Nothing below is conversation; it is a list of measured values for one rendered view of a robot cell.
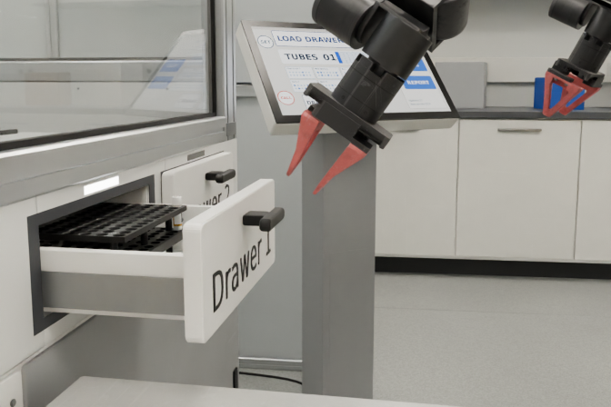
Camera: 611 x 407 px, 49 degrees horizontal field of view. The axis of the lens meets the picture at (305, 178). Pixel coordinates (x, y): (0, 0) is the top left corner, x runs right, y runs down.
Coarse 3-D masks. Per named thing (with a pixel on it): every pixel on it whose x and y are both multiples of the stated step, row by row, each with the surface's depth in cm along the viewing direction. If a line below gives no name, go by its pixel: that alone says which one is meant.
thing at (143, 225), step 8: (168, 208) 82; (176, 208) 82; (184, 208) 82; (152, 216) 76; (160, 216) 76; (168, 216) 77; (136, 224) 72; (144, 224) 72; (152, 224) 73; (120, 232) 69; (128, 232) 69; (136, 232) 69; (144, 232) 71; (112, 240) 66; (120, 240) 66; (128, 240) 67
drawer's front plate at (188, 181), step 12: (216, 156) 112; (228, 156) 117; (180, 168) 97; (192, 168) 99; (204, 168) 105; (216, 168) 111; (228, 168) 118; (168, 180) 92; (180, 180) 94; (192, 180) 99; (204, 180) 105; (228, 180) 118; (168, 192) 92; (180, 192) 95; (192, 192) 99; (204, 192) 105; (216, 192) 111
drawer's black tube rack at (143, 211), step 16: (96, 208) 82; (112, 208) 82; (128, 208) 82; (144, 208) 81; (160, 208) 82; (48, 224) 72; (64, 224) 72; (80, 224) 72; (96, 224) 72; (112, 224) 72; (128, 224) 72; (48, 240) 77; (64, 240) 67; (80, 240) 67; (96, 240) 67; (144, 240) 75; (160, 240) 78; (176, 240) 80
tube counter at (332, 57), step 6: (324, 54) 166; (330, 54) 167; (336, 54) 168; (342, 54) 169; (348, 54) 170; (354, 54) 171; (324, 60) 165; (330, 60) 166; (336, 60) 167; (342, 60) 168; (348, 60) 168; (354, 60) 169
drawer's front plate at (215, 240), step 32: (256, 192) 78; (192, 224) 59; (224, 224) 65; (192, 256) 59; (224, 256) 66; (256, 256) 78; (192, 288) 60; (224, 288) 66; (192, 320) 60; (224, 320) 66
